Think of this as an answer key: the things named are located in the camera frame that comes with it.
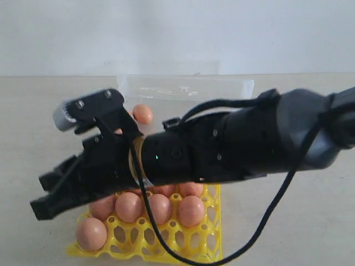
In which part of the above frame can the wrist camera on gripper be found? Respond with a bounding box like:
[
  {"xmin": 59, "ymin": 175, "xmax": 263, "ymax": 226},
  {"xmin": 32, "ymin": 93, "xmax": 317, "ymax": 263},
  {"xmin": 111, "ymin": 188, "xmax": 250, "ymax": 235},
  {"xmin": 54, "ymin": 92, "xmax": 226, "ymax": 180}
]
[{"xmin": 53, "ymin": 88, "xmax": 141, "ymax": 137}]

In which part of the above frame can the brown egg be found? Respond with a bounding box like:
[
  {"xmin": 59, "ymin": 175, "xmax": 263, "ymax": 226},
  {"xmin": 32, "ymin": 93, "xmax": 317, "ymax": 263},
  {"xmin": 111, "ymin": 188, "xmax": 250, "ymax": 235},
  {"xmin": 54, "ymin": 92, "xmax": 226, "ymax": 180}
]
[
  {"xmin": 114, "ymin": 111, "xmax": 133, "ymax": 135},
  {"xmin": 76, "ymin": 217, "xmax": 108, "ymax": 252},
  {"xmin": 133, "ymin": 104, "xmax": 153, "ymax": 125},
  {"xmin": 178, "ymin": 182, "xmax": 204, "ymax": 197},
  {"xmin": 115, "ymin": 192, "xmax": 144, "ymax": 223},
  {"xmin": 148, "ymin": 185, "xmax": 175, "ymax": 198},
  {"xmin": 177, "ymin": 196, "xmax": 205, "ymax": 227},
  {"xmin": 148, "ymin": 194, "xmax": 173, "ymax": 225},
  {"xmin": 89, "ymin": 195, "xmax": 116, "ymax": 221}
]

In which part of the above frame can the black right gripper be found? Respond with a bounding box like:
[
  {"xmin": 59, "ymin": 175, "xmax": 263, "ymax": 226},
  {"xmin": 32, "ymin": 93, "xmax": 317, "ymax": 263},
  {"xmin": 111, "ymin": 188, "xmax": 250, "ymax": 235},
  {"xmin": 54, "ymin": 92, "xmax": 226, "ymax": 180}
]
[{"xmin": 30, "ymin": 132, "xmax": 143, "ymax": 221}]

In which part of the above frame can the black cable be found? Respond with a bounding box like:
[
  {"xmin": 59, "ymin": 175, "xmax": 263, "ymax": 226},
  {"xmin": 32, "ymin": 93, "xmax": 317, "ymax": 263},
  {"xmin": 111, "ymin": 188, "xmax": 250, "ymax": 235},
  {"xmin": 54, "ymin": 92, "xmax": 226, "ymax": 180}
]
[{"xmin": 130, "ymin": 93, "xmax": 333, "ymax": 266}]

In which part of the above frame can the yellow plastic egg tray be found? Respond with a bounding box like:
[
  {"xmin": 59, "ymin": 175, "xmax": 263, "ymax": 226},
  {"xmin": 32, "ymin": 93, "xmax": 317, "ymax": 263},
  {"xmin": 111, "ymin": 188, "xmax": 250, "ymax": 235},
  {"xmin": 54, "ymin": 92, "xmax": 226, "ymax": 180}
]
[{"xmin": 67, "ymin": 185, "xmax": 222, "ymax": 264}]

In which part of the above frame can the clear plastic container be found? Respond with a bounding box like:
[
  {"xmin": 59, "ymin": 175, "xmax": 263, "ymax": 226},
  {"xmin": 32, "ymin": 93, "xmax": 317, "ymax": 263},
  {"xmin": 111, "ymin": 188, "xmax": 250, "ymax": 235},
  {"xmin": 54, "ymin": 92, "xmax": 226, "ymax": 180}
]
[{"xmin": 117, "ymin": 74, "xmax": 255, "ymax": 102}]

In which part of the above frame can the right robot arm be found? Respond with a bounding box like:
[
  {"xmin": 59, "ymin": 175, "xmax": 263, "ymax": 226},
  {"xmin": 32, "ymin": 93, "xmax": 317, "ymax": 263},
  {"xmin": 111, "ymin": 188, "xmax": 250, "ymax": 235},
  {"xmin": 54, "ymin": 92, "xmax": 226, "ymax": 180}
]
[{"xmin": 31, "ymin": 88, "xmax": 354, "ymax": 221}]

